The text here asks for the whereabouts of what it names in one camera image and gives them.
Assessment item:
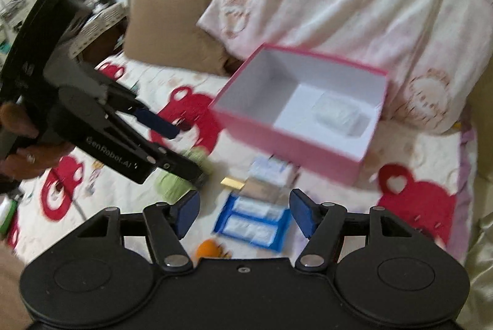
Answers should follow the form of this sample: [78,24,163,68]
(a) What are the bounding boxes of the green yarn ball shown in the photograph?
[155,146,214,205]

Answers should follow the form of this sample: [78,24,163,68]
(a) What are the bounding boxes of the blue battery pack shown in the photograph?
[213,192,291,253]

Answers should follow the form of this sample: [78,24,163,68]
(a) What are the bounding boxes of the small orange ball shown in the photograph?
[195,239,231,261]

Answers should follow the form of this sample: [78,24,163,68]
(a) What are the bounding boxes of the person's left hand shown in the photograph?
[1,102,74,181]

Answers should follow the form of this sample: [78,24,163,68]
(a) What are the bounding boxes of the white red bear bedsheet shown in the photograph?
[1,57,471,263]

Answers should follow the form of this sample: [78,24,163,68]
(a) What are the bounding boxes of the beige bottle with gold cap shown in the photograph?
[221,177,286,205]

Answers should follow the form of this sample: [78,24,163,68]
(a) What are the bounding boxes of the white and blue carton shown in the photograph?
[248,157,298,187]

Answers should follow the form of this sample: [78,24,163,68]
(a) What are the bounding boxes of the white perforated basket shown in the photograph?
[68,3,127,58]

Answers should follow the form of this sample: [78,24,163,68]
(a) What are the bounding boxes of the brown pillow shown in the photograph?
[124,0,242,76]

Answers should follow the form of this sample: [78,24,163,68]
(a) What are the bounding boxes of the pink cardboard box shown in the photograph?
[210,45,389,185]

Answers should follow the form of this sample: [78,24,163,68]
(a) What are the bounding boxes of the clear plastic floss box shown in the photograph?
[312,93,369,137]

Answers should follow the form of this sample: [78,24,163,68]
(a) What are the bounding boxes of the golden satin blanket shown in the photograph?
[458,213,493,330]

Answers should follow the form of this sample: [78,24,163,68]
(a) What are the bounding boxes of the pink cartoon pillow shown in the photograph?
[198,0,492,134]

